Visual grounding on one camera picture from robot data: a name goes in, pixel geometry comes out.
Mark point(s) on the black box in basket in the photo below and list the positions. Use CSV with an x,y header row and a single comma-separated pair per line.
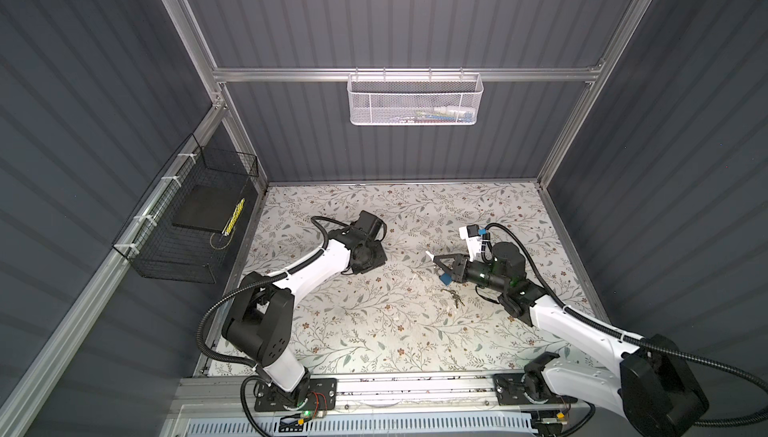
x,y
206,208

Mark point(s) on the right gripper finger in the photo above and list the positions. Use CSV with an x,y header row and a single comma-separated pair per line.
x,y
448,259
442,268

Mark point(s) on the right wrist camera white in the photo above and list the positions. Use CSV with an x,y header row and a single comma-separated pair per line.
x,y
474,237

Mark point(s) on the yellow tool in basket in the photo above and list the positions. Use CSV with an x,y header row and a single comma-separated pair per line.
x,y
231,223

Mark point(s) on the floral table mat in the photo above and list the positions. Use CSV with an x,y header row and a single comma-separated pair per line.
x,y
398,318

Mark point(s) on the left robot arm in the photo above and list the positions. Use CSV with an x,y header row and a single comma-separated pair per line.
x,y
259,321

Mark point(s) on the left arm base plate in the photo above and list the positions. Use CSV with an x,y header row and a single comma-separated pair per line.
x,y
310,395

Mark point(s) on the keys near blue padlock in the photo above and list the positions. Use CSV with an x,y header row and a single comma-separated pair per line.
x,y
456,298

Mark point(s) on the white wire mesh basket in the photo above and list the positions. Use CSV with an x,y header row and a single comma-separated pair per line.
x,y
373,97

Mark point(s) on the white vented panel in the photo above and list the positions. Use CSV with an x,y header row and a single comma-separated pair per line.
x,y
402,424

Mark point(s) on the black wire basket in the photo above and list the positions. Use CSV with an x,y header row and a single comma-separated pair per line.
x,y
156,249

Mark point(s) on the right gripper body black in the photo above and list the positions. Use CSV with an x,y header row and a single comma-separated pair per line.
x,y
460,271

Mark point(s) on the items in white basket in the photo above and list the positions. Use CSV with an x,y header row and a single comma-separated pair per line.
x,y
450,114

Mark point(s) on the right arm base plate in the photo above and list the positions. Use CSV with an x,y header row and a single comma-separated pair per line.
x,y
511,388

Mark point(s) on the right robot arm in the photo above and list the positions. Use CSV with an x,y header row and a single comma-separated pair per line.
x,y
657,394

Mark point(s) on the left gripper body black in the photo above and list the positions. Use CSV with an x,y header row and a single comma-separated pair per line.
x,y
375,257

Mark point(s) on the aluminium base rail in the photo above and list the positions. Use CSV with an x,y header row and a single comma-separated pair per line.
x,y
414,392

